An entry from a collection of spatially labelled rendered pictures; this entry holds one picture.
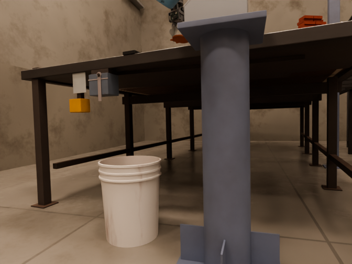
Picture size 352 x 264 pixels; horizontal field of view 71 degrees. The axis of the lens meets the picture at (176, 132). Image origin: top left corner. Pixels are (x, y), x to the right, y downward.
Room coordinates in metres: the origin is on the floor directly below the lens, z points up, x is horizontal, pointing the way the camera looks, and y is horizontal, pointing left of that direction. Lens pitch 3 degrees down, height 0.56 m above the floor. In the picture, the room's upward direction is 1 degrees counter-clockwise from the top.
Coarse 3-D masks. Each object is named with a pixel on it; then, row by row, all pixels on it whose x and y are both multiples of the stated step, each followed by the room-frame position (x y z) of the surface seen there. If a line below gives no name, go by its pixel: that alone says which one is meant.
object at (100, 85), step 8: (96, 72) 1.41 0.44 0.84; (104, 72) 1.39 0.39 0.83; (112, 72) 1.41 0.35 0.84; (88, 80) 1.41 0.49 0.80; (96, 80) 1.39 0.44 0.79; (104, 80) 1.37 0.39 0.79; (112, 80) 1.40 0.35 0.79; (96, 88) 1.39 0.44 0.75; (104, 88) 1.37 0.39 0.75; (112, 88) 1.39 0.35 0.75; (104, 96) 1.48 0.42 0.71
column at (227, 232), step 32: (192, 32) 0.84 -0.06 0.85; (224, 32) 0.80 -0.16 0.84; (256, 32) 0.85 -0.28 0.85; (224, 64) 0.80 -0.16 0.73; (224, 96) 0.81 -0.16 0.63; (224, 128) 0.81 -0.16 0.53; (224, 160) 0.81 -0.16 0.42; (224, 192) 0.81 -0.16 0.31; (224, 224) 0.81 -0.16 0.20; (192, 256) 0.92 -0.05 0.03; (224, 256) 0.77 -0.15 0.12; (256, 256) 0.85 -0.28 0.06
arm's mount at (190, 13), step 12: (192, 0) 0.82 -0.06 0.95; (204, 0) 0.81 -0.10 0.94; (216, 0) 0.79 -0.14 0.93; (228, 0) 0.78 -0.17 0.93; (240, 0) 0.77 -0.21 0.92; (192, 12) 0.82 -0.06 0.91; (204, 12) 0.81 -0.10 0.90; (216, 12) 0.79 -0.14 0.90; (228, 12) 0.78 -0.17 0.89; (240, 12) 0.77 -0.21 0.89
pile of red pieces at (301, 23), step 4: (304, 16) 1.79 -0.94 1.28; (308, 16) 1.79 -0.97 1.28; (312, 16) 1.79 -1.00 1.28; (316, 16) 1.80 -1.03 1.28; (320, 16) 1.80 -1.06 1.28; (300, 20) 1.83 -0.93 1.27; (304, 20) 1.80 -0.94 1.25; (308, 20) 1.80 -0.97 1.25; (312, 20) 1.80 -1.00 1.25; (316, 20) 1.81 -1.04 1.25; (320, 20) 1.81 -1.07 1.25; (300, 24) 1.83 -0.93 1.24; (304, 24) 1.78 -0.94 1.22; (308, 24) 1.78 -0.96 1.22; (312, 24) 1.79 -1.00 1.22; (316, 24) 1.79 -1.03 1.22; (320, 24) 1.79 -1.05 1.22; (324, 24) 1.80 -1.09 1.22
